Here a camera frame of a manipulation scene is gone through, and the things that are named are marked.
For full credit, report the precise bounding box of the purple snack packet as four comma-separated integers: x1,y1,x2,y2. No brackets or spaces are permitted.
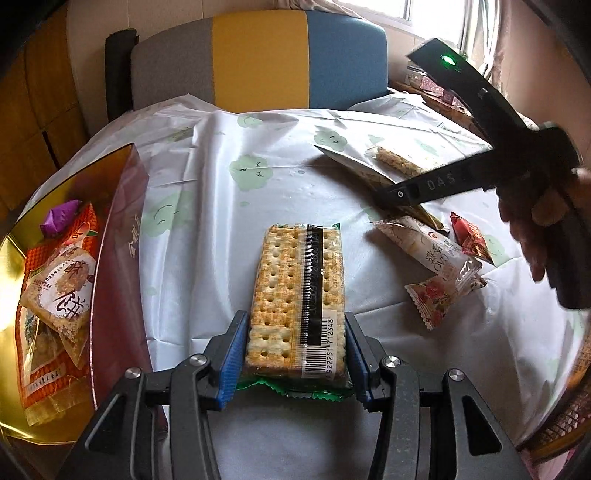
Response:
41,199,79,237

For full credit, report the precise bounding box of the purple box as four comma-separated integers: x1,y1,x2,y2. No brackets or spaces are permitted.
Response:
422,76,458,103

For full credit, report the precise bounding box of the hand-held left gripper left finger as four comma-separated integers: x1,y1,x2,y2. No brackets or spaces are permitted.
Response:
69,310,250,480

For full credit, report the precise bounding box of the clear rice crisp packet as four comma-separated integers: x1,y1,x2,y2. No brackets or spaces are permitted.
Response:
313,143,446,230

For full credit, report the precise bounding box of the long white snack packet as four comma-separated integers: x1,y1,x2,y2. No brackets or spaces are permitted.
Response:
374,216,488,291

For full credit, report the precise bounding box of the red box with gold lining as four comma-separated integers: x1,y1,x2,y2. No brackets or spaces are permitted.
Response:
0,142,169,444

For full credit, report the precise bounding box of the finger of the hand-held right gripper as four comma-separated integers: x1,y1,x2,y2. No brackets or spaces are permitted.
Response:
372,182,419,214

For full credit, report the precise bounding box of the round cake snack packet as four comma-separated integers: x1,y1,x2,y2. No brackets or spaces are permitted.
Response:
19,247,98,370

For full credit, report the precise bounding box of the wooden wardrobe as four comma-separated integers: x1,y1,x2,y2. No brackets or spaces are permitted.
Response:
0,9,90,222

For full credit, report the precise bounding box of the floral beige curtain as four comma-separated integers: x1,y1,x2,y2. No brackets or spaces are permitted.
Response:
462,0,513,88

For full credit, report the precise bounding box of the window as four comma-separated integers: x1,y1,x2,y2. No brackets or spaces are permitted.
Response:
323,0,467,40

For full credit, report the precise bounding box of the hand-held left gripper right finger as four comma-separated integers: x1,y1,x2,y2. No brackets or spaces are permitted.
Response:
345,311,527,480

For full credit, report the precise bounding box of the large orange snack bag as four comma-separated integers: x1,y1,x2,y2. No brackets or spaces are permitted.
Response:
14,203,100,428

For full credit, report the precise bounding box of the pale green-printed tablecloth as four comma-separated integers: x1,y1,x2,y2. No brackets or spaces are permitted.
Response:
18,92,587,480

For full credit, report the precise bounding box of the grey yellow blue chair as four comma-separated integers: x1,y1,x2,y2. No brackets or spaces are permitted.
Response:
130,10,389,112

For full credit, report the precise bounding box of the person's right hand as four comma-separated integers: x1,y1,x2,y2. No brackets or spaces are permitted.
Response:
499,168,591,283

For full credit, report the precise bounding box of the black chair backrest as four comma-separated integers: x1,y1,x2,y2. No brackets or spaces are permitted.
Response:
105,30,139,123

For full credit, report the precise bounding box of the red snack packet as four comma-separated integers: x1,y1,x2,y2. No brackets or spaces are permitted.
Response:
450,211,496,267

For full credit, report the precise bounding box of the soda cracker packet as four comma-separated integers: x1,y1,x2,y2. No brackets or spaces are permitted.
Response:
238,222,354,400

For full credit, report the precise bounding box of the wicker chair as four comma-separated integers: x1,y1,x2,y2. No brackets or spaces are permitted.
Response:
524,351,591,464

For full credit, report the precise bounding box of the pink floral snack packet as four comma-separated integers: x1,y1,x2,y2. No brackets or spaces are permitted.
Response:
405,274,472,330

